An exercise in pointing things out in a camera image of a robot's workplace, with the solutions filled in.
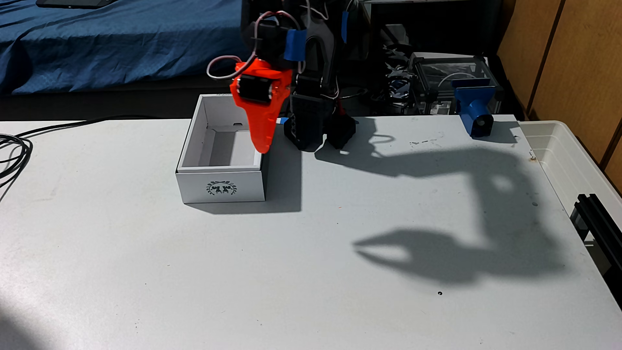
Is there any white cardboard box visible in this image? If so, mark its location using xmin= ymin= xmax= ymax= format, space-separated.
xmin=175 ymin=92 xmax=269 ymax=204

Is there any black white patterned item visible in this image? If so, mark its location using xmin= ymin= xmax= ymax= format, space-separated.
xmin=381 ymin=24 xmax=415 ymax=100

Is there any clear plastic case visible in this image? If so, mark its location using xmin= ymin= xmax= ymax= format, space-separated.
xmin=410 ymin=52 xmax=504 ymax=116

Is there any blue bed cover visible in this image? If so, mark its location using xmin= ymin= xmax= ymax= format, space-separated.
xmin=0 ymin=0 xmax=251 ymax=96

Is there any dark flat tablet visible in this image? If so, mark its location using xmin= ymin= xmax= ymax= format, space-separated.
xmin=35 ymin=0 xmax=117 ymax=9

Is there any white plastic bin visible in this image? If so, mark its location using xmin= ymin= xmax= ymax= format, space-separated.
xmin=519 ymin=120 xmax=622 ymax=219

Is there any wooden cabinet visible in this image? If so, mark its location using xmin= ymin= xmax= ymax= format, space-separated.
xmin=498 ymin=0 xmax=622 ymax=191

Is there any black aluminium extrusion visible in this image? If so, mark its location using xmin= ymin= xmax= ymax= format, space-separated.
xmin=571 ymin=193 xmax=622 ymax=308

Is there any long black cable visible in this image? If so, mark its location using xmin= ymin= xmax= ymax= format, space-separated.
xmin=0 ymin=115 xmax=163 ymax=142

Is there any blue printed camera mount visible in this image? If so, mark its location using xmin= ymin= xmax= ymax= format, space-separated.
xmin=452 ymin=78 xmax=497 ymax=139

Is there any coiled black cable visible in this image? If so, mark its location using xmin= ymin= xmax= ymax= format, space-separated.
xmin=0 ymin=134 xmax=33 ymax=200

